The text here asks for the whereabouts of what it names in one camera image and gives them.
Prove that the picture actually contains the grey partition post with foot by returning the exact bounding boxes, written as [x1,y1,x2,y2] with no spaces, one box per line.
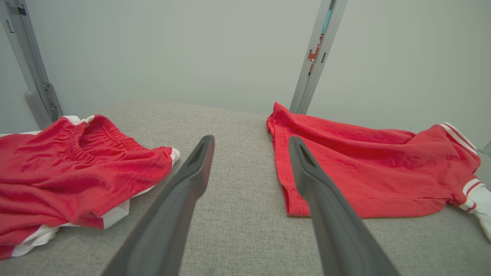
[0,0,63,130]

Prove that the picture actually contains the red basketball jersey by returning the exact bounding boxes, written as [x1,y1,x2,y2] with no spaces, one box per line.
[266,102,491,243]

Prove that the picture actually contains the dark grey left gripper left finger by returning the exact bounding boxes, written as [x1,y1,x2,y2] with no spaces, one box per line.
[101,134,215,276]

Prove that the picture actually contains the grey double partition post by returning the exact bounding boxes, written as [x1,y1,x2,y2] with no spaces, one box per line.
[289,0,348,115]

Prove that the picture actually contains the red shorts with white panels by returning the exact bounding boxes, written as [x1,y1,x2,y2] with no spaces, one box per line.
[0,114,181,260]

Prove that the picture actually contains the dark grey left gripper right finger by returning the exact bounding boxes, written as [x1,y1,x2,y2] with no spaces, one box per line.
[288,136,400,276]

